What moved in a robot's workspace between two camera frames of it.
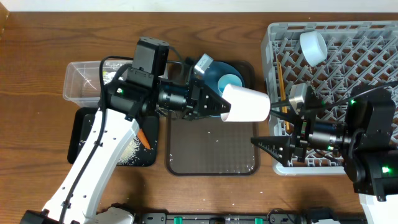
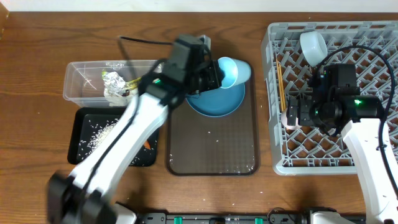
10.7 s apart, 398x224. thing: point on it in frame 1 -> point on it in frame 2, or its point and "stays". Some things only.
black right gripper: [302, 132] -> [304, 118]
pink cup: [246, 105] -> [284, 121]
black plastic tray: [82, 124] stays
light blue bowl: [314, 46] stays
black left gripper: [194, 89] -> [212, 68]
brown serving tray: [209, 146] stays
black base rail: [250, 218] stays
